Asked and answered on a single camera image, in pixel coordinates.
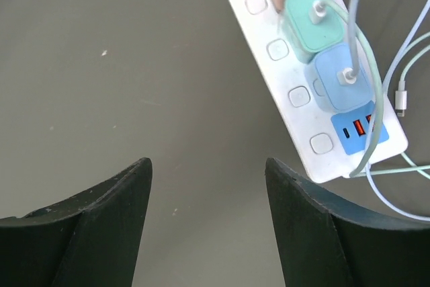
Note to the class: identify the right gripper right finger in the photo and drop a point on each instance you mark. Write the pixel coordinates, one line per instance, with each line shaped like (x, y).
(326, 240)

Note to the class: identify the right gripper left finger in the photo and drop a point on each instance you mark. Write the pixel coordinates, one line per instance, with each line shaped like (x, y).
(89, 239)

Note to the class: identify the white power strip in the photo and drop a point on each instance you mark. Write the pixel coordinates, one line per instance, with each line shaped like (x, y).
(327, 143)

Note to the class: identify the light blue charger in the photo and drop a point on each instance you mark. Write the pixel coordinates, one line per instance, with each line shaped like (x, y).
(325, 75)

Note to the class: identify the mint green charger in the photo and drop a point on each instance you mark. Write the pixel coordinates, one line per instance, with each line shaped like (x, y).
(311, 27)

